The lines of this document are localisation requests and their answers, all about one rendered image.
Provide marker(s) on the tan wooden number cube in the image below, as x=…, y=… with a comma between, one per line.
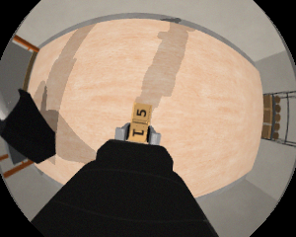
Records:
x=138, y=131
x=141, y=112

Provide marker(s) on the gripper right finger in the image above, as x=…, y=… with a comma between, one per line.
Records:
x=153, y=137

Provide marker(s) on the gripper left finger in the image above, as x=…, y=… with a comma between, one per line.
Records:
x=120, y=133

